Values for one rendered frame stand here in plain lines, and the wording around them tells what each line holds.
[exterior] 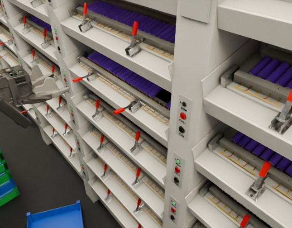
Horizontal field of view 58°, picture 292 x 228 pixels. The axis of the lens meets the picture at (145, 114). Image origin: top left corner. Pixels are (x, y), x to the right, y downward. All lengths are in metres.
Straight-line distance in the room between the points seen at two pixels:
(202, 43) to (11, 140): 2.05
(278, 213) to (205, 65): 0.34
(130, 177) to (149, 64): 0.58
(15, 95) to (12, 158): 1.52
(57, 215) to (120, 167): 0.71
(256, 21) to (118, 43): 0.47
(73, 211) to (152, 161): 0.93
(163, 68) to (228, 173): 0.31
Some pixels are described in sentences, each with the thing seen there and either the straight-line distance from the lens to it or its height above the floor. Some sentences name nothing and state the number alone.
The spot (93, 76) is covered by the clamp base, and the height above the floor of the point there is 0.95.
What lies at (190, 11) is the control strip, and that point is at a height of 1.29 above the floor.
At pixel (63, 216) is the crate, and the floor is 0.00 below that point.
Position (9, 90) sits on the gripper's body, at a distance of 0.76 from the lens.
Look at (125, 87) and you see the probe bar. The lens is 0.91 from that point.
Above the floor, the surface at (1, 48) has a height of 0.59.
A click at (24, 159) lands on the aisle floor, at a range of 2.19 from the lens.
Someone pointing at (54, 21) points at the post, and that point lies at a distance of 1.16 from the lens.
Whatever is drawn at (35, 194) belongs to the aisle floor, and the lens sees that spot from 1.93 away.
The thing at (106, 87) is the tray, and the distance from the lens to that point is 0.99.
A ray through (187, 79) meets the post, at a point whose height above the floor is 1.15.
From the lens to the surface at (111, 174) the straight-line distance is 1.40.
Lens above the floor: 1.43
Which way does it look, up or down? 36 degrees down
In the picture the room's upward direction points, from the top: straight up
